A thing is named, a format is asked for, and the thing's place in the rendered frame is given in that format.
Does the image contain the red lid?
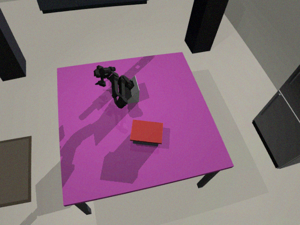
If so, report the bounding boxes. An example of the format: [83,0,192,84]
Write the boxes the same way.
[130,120,163,144]

